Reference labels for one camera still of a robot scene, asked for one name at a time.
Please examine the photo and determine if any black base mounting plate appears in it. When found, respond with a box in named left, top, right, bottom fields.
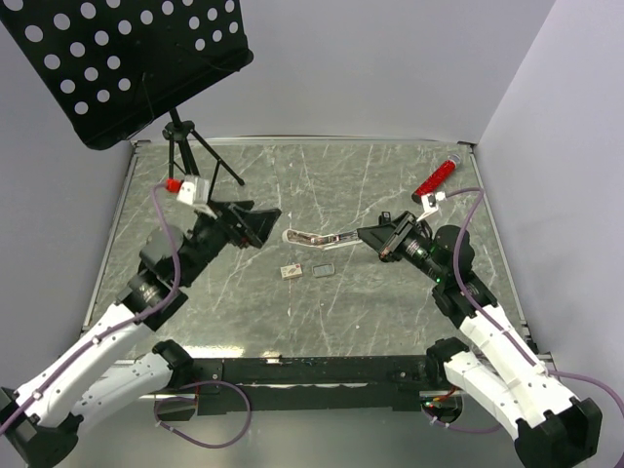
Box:
left=134, top=355, right=484, bottom=415

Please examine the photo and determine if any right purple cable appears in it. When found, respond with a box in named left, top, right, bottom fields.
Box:
left=421, top=187, right=624, bottom=435

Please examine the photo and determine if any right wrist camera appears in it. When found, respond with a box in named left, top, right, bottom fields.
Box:
left=417, top=191, right=447, bottom=222

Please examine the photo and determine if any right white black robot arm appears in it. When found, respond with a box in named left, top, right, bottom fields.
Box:
left=358, top=212, right=603, bottom=467

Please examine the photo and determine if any small staple box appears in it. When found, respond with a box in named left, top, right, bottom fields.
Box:
left=280, top=263, right=303, bottom=280

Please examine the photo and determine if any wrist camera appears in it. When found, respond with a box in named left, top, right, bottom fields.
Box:
left=417, top=191, right=447, bottom=222
left=165, top=175, right=216, bottom=218

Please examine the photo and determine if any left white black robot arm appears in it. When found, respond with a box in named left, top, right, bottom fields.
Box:
left=1, top=201, right=281, bottom=467

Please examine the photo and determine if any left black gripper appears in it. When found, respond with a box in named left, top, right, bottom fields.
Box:
left=179, top=197, right=282, bottom=284

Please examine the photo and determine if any black perforated music stand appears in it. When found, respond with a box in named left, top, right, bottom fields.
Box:
left=1, top=1, right=254, bottom=176

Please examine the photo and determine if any red glitter tube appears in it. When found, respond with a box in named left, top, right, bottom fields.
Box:
left=411, top=154, right=461, bottom=205

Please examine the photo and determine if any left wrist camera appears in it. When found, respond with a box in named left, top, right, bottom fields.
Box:
left=165, top=175, right=216, bottom=218

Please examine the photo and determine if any purple cable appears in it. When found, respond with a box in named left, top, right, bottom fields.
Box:
left=0, top=183, right=254, bottom=449
left=421, top=187, right=624, bottom=435

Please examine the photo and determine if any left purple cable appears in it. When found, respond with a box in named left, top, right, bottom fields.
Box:
left=0, top=183, right=254, bottom=449

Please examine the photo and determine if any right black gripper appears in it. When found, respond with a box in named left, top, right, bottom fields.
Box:
left=355, top=211, right=447, bottom=283

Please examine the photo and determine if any white stapler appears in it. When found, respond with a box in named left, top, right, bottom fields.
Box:
left=282, top=228, right=362, bottom=251

